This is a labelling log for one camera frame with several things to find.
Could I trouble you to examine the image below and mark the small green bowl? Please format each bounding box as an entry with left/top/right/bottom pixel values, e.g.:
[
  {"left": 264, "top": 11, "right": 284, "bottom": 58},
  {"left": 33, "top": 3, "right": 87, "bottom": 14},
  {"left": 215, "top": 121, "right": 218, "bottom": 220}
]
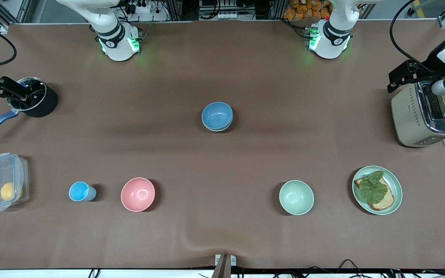
[{"left": 202, "top": 118, "right": 233, "bottom": 133}]

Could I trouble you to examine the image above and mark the orange snack packets pile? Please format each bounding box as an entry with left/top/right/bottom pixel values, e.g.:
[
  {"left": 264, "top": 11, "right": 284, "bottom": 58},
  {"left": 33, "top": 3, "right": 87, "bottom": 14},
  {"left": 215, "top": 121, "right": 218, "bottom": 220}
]
[{"left": 283, "top": 0, "right": 332, "bottom": 20}]

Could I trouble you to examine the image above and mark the green lettuce leaf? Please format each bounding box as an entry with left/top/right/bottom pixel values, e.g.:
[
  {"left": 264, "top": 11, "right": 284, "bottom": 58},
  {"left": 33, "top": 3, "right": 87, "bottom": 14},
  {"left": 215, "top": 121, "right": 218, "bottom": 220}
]
[{"left": 359, "top": 171, "right": 388, "bottom": 204}]

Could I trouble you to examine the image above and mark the black pot with blue handle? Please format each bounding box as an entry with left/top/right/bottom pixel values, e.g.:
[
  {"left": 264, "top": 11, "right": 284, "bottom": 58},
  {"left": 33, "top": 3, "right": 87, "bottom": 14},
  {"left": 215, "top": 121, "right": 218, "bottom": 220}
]
[{"left": 0, "top": 76, "right": 58, "bottom": 140}]

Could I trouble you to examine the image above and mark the beige metal toaster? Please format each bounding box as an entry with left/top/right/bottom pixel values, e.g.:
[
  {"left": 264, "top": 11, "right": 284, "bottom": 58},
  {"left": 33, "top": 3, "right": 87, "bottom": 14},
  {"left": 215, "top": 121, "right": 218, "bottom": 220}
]
[{"left": 391, "top": 80, "right": 445, "bottom": 148}]

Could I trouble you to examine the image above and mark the blue cup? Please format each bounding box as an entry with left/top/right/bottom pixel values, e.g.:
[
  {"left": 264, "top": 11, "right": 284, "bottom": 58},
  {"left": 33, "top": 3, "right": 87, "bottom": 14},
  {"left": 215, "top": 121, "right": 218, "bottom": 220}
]
[{"left": 68, "top": 181, "right": 97, "bottom": 202}]

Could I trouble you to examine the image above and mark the pale green plate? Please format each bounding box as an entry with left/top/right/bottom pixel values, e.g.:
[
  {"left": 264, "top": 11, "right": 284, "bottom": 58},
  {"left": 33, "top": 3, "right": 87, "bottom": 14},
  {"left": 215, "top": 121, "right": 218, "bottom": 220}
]
[{"left": 352, "top": 166, "right": 403, "bottom": 215}]

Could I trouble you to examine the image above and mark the black floor cable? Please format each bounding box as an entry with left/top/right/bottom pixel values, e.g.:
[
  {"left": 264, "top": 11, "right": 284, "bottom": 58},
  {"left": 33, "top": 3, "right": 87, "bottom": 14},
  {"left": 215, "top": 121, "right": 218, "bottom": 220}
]
[{"left": 307, "top": 259, "right": 367, "bottom": 278}]

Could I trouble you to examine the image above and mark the blue bowl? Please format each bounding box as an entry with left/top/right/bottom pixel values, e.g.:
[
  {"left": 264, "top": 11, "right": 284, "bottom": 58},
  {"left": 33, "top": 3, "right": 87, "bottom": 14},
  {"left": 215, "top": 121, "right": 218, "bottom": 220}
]
[{"left": 201, "top": 102, "right": 233, "bottom": 131}]

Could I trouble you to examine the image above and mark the yellow lemon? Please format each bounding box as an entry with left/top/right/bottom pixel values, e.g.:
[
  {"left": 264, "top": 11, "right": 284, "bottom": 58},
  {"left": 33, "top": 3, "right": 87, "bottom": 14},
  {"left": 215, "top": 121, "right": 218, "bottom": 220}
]
[{"left": 0, "top": 182, "right": 23, "bottom": 202}]

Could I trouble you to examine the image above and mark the brown table cover sheet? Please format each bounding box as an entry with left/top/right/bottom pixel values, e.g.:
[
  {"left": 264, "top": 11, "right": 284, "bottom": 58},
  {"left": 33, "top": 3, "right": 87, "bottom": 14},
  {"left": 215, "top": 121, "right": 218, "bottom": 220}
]
[{"left": 0, "top": 21, "right": 445, "bottom": 270}]

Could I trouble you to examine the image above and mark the large pale green bowl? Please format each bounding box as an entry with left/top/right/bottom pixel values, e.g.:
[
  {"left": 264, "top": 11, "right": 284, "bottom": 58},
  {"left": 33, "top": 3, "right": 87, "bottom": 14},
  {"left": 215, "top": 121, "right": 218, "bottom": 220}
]
[{"left": 279, "top": 180, "right": 314, "bottom": 215}]

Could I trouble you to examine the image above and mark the white power strip with plugs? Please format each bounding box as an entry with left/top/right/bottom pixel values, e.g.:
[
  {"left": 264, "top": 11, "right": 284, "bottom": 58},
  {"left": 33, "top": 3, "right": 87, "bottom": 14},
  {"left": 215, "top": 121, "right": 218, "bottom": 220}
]
[{"left": 124, "top": 0, "right": 169, "bottom": 22}]

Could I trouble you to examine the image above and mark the toasted bread slice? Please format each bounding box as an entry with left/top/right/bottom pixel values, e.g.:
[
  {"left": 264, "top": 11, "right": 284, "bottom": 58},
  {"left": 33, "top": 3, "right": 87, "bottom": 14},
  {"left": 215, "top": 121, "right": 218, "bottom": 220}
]
[{"left": 354, "top": 176, "right": 395, "bottom": 211}]

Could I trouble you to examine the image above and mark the pink bowl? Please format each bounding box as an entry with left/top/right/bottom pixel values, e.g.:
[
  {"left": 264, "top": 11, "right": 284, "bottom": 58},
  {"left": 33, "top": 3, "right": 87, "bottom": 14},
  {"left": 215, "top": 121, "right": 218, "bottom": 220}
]
[{"left": 121, "top": 177, "right": 156, "bottom": 212}]

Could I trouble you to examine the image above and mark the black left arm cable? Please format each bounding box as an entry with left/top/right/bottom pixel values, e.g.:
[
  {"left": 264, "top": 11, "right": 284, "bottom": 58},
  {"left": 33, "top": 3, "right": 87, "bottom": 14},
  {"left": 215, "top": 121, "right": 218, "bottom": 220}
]
[{"left": 389, "top": 0, "right": 437, "bottom": 74}]

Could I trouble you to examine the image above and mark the metal table clamp bracket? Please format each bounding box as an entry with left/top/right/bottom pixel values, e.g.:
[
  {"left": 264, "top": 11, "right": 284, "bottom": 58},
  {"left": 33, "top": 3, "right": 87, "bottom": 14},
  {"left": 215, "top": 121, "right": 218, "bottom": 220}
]
[{"left": 212, "top": 254, "right": 237, "bottom": 278}]

